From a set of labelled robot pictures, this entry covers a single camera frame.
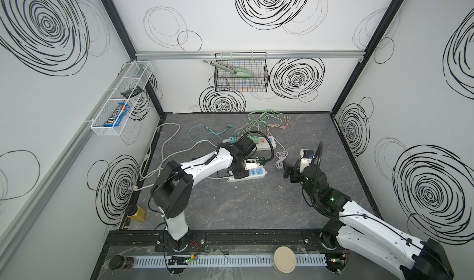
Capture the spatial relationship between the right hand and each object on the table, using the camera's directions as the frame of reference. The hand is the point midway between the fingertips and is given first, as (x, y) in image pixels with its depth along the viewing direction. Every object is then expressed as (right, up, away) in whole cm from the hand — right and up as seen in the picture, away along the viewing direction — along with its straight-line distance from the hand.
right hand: (295, 162), depth 80 cm
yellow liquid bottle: (-66, -22, -3) cm, 70 cm away
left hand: (-23, -5, +8) cm, 25 cm away
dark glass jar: (-65, -30, -19) cm, 74 cm away
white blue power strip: (-17, -7, +11) cm, 22 cm away
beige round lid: (-8, -32, -15) cm, 36 cm away
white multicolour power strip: (-11, +7, +25) cm, 28 cm away
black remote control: (-70, +31, 0) cm, 77 cm away
